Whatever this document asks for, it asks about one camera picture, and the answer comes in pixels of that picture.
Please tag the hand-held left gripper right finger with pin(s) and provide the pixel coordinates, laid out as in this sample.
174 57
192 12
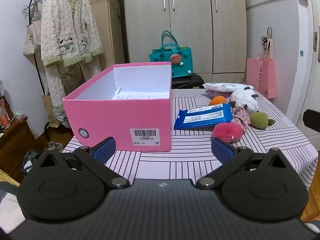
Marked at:
222 147

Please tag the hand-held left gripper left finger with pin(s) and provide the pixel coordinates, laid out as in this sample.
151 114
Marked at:
105 148

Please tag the pink cardboard box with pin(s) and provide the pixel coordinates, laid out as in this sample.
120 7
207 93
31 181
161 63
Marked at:
112 115

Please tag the pink floral scrunchie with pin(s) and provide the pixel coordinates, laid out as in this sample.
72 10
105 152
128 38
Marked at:
241 116

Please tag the white plush toy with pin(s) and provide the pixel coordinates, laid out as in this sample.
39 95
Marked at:
243 98

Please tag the white wet wipes pack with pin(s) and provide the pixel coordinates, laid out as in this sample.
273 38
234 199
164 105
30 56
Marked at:
225 87

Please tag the pink fluffy pompom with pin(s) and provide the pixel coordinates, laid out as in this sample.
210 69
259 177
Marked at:
226 130

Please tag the striped pink tablecloth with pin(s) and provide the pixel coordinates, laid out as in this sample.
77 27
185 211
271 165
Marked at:
187 160

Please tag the blue wet wipes pack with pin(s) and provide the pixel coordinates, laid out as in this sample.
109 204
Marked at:
200 117

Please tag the green egg-shaped sponge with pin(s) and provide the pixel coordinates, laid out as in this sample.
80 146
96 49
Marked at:
258 120

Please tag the orange ball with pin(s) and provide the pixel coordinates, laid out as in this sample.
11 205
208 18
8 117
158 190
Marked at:
217 100

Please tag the black clothes rack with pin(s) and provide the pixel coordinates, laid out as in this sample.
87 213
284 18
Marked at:
46 130

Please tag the pink paper bag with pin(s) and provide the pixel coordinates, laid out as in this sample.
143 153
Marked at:
260 75

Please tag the brown paper bag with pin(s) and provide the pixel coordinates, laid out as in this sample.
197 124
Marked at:
47 107

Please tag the black suitcase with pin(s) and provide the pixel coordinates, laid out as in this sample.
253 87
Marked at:
187 81

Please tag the dark green plastic bag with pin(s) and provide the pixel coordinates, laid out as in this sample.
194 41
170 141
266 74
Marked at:
28 160

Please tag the cream fleece pants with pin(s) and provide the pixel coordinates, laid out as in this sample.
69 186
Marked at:
57 85

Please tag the wooden cabinet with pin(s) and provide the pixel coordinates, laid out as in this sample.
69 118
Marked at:
17 140

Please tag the teal felt handbag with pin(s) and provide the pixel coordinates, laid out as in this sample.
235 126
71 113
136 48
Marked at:
162 62

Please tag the cream green fleece jacket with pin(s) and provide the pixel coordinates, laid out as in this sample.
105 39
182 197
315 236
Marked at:
65 25

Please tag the canvas tote bag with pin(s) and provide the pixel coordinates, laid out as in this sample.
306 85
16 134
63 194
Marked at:
32 40

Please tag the beige wardrobe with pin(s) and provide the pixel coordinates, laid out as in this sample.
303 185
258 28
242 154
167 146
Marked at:
190 17

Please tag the light blue clothes hangers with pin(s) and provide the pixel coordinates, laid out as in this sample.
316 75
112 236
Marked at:
25 9

